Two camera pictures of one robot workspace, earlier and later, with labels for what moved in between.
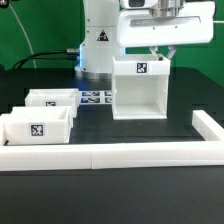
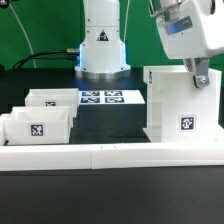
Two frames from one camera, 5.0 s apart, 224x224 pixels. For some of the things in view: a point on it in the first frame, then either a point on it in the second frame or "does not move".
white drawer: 53,97 does not move
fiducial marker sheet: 95,96 does not move
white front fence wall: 64,157 does not move
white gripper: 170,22 to 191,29
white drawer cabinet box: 140,87 to 177,111
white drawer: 39,125 does not move
